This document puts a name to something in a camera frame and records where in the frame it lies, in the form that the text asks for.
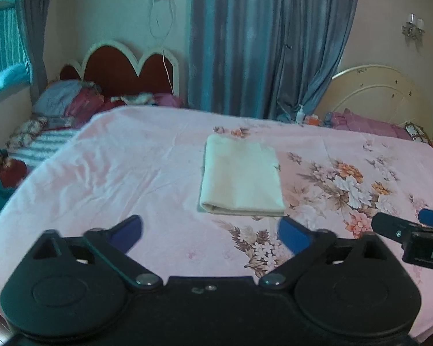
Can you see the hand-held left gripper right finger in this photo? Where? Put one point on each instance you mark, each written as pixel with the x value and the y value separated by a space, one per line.
pixel 293 236

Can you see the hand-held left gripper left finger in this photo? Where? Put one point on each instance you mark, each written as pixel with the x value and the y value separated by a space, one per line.
pixel 128 231

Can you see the cream towel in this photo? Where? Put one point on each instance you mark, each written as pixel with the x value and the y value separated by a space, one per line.
pixel 241 176

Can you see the pink floral bed sheet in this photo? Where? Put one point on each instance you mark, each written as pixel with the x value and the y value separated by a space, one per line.
pixel 130 173

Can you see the patterned pillow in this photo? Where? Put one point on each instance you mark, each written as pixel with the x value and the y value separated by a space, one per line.
pixel 418 133

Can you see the purple blanket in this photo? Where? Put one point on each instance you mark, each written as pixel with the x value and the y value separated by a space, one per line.
pixel 364 124

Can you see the grey striped blanket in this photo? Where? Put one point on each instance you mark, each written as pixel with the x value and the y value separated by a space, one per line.
pixel 47 146

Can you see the orange box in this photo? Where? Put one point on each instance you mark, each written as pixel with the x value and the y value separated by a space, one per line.
pixel 313 120

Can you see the white pump bottle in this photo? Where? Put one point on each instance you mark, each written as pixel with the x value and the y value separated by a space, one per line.
pixel 300 114

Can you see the red cloth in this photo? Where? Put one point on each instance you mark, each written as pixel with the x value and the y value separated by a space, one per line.
pixel 10 173

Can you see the maroon cloth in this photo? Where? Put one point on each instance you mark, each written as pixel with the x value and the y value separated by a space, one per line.
pixel 86 104

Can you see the cream round headboard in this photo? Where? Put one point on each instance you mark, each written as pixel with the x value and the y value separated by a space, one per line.
pixel 375 93

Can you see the magenta pillow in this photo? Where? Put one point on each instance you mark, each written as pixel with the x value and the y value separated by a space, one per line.
pixel 167 100

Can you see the floral quilt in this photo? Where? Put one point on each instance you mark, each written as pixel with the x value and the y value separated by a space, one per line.
pixel 27 131

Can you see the red scalloped headboard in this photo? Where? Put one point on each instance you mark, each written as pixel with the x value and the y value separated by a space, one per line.
pixel 115 72

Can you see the blue-grey long curtain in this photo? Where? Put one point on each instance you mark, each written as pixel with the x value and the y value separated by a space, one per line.
pixel 267 36

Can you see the grey window curtain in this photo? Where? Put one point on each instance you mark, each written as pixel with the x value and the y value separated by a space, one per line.
pixel 36 32

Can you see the window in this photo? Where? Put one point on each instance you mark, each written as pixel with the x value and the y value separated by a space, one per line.
pixel 3 36

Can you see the wall lamp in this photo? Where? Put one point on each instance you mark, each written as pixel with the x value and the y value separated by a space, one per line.
pixel 414 27

